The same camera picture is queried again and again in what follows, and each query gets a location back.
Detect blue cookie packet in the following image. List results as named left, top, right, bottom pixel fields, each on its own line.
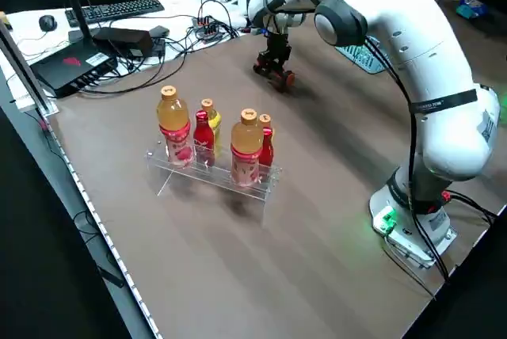
left=455, top=0, right=489, bottom=19

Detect aluminium profile post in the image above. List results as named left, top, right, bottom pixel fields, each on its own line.
left=0, top=21, right=60, bottom=116

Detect light blue plastic basket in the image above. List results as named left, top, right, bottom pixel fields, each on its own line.
left=334, top=43, right=388, bottom=75

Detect black orange barcode scanner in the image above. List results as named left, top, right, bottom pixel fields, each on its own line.
left=253, top=51, right=296, bottom=93

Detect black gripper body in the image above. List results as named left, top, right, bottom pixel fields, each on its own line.
left=265, top=32, right=293, bottom=59

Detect black mini computer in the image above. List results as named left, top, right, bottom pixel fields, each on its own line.
left=30, top=48, right=120, bottom=98

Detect orange juice bottle pink label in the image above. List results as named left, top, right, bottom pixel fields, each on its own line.
left=156, top=85, right=195, bottom=169
left=231, top=109, right=265, bottom=187

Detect grey usb hub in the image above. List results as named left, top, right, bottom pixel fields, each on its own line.
left=193, top=16, right=223, bottom=40

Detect black power adapter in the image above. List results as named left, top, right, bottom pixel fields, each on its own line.
left=93, top=26, right=154, bottom=58

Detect black keyboard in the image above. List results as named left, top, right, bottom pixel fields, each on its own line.
left=65, top=0, right=166, bottom=26

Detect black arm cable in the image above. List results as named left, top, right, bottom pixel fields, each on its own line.
left=362, top=33, right=452, bottom=285

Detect black base cables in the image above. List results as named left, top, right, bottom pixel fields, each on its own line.
left=443, top=191, right=499, bottom=230

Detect red cola bottle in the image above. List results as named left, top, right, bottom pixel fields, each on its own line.
left=193, top=111, right=216, bottom=166
left=259, top=127, right=275, bottom=167

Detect clear acrylic bottle shelf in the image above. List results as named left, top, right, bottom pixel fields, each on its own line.
left=144, top=139, right=283, bottom=202

